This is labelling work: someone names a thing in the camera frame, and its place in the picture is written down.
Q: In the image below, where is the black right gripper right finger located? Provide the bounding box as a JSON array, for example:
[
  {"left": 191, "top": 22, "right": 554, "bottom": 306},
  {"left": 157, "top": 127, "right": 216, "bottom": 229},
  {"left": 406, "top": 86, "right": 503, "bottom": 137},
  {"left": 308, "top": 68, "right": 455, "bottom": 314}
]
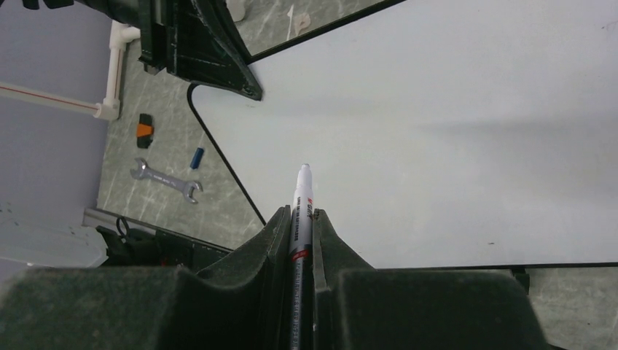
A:
[{"left": 313, "top": 209, "right": 549, "bottom": 349}]

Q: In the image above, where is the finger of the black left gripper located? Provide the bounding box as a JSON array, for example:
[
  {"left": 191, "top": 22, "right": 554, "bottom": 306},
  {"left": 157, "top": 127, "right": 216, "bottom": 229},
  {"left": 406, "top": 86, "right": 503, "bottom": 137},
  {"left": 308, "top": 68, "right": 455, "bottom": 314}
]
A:
[{"left": 166, "top": 0, "right": 263, "bottom": 101}]

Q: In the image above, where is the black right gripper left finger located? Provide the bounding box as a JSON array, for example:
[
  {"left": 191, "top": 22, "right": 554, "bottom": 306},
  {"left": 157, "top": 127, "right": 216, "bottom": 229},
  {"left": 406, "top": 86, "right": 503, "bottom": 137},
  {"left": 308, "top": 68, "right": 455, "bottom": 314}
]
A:
[{"left": 1, "top": 206, "right": 291, "bottom": 349}]

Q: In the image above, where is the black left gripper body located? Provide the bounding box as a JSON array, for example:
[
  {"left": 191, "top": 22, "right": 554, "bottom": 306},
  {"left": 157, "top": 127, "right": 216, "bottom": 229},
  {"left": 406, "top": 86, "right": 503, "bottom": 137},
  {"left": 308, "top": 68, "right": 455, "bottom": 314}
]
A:
[{"left": 23, "top": 0, "right": 173, "bottom": 75}]

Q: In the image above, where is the blue marker cap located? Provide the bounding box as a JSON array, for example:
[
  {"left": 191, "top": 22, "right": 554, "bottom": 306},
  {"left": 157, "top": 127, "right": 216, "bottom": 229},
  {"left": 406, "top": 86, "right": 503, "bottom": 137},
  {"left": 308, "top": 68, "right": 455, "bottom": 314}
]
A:
[{"left": 189, "top": 147, "right": 205, "bottom": 170}]

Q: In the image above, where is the white whiteboard black frame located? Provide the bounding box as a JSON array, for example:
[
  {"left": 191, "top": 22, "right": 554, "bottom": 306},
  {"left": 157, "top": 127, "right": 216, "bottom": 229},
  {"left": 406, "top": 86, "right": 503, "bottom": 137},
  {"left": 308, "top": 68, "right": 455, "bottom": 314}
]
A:
[{"left": 190, "top": 1, "right": 617, "bottom": 268}]

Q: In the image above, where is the orange black small tool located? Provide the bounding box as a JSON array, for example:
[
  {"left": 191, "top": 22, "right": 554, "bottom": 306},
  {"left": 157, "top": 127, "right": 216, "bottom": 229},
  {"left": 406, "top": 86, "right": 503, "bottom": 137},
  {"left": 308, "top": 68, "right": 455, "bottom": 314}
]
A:
[{"left": 136, "top": 113, "right": 154, "bottom": 149}]

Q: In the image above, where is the silver open-end wrench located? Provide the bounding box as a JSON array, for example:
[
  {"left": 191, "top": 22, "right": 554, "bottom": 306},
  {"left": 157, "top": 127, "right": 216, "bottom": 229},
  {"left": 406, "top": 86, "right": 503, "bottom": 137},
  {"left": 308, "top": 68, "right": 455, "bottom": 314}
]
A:
[{"left": 130, "top": 157, "right": 203, "bottom": 204}]

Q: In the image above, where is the white pvc pipe frame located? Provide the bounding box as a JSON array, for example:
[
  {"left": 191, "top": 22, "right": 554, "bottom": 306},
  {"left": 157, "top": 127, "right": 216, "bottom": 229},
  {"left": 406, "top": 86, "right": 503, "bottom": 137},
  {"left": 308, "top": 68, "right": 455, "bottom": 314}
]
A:
[{"left": 1, "top": 1, "right": 144, "bottom": 130}]

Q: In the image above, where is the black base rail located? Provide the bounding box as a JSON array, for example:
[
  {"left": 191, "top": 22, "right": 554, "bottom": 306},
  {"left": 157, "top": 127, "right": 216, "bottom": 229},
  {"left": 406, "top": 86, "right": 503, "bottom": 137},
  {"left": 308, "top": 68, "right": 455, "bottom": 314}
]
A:
[{"left": 82, "top": 209, "right": 232, "bottom": 272}]

